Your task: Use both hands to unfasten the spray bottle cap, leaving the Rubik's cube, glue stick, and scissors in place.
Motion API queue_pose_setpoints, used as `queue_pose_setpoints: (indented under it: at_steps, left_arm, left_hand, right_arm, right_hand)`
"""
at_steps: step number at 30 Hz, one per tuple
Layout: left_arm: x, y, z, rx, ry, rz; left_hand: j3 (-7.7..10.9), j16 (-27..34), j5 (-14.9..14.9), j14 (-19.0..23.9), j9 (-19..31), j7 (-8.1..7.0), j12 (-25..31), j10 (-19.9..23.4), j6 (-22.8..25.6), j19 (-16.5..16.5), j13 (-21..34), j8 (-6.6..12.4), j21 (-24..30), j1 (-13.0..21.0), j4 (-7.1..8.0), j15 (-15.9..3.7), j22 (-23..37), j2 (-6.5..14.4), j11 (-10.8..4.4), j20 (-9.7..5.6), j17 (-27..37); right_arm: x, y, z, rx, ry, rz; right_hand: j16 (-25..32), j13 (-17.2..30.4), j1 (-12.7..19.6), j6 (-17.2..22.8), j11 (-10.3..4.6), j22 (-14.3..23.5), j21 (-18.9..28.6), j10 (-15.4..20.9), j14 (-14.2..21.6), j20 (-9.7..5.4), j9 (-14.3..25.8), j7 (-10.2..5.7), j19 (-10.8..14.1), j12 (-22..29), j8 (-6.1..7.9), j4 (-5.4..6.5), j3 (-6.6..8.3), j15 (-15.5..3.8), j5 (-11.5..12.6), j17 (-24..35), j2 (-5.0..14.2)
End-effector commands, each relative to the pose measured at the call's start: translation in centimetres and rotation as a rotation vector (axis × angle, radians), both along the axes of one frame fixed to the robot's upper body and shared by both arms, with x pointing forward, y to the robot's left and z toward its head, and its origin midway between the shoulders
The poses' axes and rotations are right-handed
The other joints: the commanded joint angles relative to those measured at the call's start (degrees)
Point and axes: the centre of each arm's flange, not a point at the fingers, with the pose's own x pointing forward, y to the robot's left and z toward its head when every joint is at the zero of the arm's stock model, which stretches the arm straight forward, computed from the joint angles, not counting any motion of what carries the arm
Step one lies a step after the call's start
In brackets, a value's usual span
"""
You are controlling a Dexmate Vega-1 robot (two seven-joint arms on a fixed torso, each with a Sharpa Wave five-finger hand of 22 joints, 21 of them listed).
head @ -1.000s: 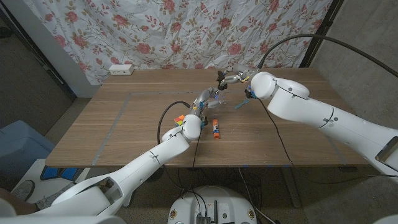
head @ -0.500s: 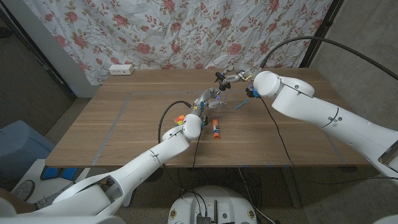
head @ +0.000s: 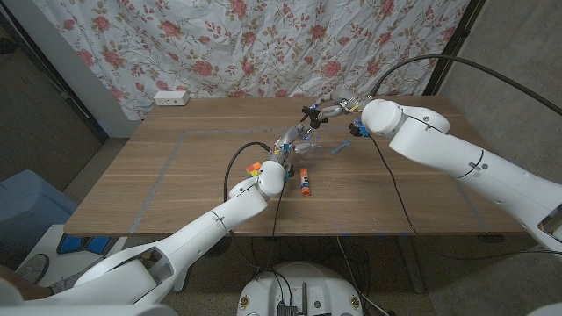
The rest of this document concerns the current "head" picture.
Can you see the clear spray bottle body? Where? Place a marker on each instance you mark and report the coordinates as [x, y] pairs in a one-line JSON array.
[[312, 141]]

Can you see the grey table leg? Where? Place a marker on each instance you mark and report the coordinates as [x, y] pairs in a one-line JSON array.
[[410, 263]]

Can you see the black backdrop stand pole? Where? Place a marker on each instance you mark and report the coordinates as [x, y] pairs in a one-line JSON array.
[[452, 26]]

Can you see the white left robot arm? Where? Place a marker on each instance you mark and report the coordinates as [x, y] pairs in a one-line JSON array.
[[211, 224]]

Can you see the blue plastic bin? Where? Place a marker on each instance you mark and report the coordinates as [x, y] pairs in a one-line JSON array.
[[30, 206]]

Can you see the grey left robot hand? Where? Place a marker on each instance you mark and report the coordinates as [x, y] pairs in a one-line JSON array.
[[287, 140]]

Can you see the orange glue stick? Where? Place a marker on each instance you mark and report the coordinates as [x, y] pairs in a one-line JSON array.
[[304, 181]]

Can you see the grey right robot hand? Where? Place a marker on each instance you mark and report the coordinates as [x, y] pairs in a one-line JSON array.
[[342, 103]]

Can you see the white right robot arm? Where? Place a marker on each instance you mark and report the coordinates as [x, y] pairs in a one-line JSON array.
[[439, 149]]

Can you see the small blue scissors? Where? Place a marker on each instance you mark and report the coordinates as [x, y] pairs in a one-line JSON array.
[[341, 146]]

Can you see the person's brown limb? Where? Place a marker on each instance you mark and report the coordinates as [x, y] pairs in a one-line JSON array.
[[22, 287]]

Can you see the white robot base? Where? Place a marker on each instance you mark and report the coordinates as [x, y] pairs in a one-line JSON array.
[[303, 285]]

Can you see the grey sneaker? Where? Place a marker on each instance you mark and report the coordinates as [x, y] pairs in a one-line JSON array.
[[66, 284], [33, 267]]

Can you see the white robot torso shell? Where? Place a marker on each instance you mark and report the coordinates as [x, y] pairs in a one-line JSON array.
[[88, 310]]

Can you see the multicoloured Rubik's cube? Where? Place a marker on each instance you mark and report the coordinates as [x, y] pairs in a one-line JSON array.
[[253, 169]]

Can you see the black spray trigger cap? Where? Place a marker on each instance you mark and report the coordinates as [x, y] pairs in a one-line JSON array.
[[312, 117]]

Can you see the white platform with blue pads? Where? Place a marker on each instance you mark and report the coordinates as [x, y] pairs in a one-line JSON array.
[[48, 241]]

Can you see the white power strip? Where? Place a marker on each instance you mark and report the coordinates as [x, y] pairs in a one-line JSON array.
[[170, 98]]

